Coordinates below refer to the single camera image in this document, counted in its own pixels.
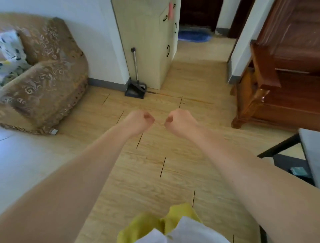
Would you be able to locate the person's right forearm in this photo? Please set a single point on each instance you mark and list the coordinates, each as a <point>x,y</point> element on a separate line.
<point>262,185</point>

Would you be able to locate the reddish brown wooden bench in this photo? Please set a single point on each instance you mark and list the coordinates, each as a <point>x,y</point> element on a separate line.
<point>295,87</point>

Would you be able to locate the small teal packet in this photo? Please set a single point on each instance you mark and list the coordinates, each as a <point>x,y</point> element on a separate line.
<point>298,171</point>

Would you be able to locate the person's left hand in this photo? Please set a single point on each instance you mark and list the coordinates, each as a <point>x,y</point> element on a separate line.
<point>140,122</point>

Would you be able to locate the person's left forearm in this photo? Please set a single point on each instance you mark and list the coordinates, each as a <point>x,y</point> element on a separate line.
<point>62,195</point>

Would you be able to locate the grey table with black frame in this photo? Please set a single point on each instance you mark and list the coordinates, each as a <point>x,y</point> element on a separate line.
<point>311,150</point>

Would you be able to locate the person's right hand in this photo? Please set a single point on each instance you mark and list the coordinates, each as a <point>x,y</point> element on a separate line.
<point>181,122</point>

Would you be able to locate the dark grey skirting board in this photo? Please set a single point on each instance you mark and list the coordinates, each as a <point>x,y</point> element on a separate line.
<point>107,83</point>

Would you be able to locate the dark brown door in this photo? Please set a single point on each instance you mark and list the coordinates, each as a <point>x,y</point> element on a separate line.
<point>240,17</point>

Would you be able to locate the white patterned cushion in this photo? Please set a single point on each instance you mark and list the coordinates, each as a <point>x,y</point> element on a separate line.
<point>12,55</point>

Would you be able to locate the person's yellow clothing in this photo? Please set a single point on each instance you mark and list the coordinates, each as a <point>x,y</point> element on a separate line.
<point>140,225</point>

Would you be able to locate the pink paper tag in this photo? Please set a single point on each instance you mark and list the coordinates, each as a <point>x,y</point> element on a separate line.
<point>171,11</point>

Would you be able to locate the beige wooden cabinet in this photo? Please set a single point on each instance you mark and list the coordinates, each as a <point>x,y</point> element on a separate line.
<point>142,37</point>

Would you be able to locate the person's white shirt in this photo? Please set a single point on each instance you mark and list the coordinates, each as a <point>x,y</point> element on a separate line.
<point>190,232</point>

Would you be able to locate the brown patterned sofa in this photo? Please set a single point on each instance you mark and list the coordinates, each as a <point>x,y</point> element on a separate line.
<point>50,85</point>

